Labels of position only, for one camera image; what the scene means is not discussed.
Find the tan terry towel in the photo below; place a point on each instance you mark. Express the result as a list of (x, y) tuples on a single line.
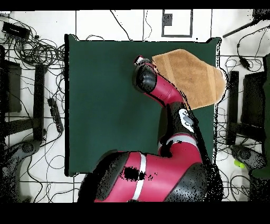
[(189, 78)]

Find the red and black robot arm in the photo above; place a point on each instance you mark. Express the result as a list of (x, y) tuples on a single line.
[(164, 90)]

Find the black flat panel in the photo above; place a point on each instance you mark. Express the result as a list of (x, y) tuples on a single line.
[(253, 99), (12, 88)]

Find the dark green table cloth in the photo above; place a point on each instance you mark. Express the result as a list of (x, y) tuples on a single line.
[(105, 95)]

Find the black power strip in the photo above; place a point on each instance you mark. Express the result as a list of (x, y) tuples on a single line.
[(55, 115)]

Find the black rod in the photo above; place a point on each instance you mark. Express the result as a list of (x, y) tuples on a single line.
[(238, 30)]

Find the black power adapter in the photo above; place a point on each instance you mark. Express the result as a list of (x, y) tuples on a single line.
[(244, 63)]

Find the black box device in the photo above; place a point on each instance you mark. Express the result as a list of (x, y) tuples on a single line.
[(15, 30)]

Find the dark green sheet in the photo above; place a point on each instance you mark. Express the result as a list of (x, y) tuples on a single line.
[(267, 105)]

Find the black tripod base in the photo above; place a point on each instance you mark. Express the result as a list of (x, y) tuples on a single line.
[(27, 148), (245, 155)]

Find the yellow-green ball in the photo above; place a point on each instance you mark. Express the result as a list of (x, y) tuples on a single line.
[(239, 164)]

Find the grey square frame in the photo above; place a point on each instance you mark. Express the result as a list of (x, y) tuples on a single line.
[(162, 25)]

